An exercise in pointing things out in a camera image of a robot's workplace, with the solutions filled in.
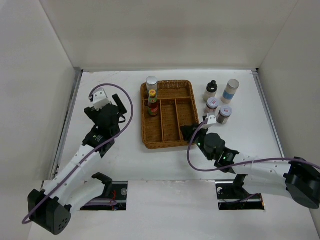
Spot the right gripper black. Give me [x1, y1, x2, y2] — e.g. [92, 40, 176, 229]
[180, 121, 214, 161]

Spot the red sauce bottle yellow cap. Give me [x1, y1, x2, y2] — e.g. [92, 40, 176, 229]
[147, 89, 159, 116]

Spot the blue label bead bottle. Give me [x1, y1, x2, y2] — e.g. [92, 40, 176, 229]
[146, 76, 158, 92]

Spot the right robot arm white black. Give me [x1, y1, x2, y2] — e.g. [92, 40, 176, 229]
[180, 121, 320, 209]

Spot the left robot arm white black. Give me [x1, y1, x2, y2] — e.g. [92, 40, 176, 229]
[22, 89, 131, 236]

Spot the brown wicker divided basket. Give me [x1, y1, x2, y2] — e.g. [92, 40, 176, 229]
[140, 80, 199, 150]

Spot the satay sauce jar white lid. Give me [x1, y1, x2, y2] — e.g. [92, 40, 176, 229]
[204, 97, 219, 114]

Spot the dark spice jar white lid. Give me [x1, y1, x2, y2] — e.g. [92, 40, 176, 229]
[217, 105, 233, 125]

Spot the black cap white powder bottle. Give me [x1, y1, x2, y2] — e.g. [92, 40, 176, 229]
[202, 80, 218, 102]

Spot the blue label bottle silver cap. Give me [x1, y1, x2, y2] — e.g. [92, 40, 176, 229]
[221, 79, 240, 104]

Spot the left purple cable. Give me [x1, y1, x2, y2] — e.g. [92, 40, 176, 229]
[21, 83, 134, 225]

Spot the purple cable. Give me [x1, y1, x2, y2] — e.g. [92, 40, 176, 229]
[21, 83, 134, 225]
[187, 119, 320, 172]

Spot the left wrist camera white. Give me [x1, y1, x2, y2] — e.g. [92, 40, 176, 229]
[89, 87, 111, 111]

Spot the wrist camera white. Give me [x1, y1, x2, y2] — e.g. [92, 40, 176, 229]
[89, 87, 111, 111]
[202, 112, 217, 129]

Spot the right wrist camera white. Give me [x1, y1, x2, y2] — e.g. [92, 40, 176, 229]
[202, 112, 217, 129]

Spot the aluminium table edge rail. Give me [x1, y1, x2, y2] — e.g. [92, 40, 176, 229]
[47, 67, 84, 180]

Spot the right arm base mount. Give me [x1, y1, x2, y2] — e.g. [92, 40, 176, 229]
[215, 174, 265, 211]

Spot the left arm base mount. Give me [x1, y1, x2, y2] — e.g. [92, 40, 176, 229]
[80, 181, 129, 211]

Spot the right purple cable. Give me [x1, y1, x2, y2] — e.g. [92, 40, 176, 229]
[187, 119, 320, 172]

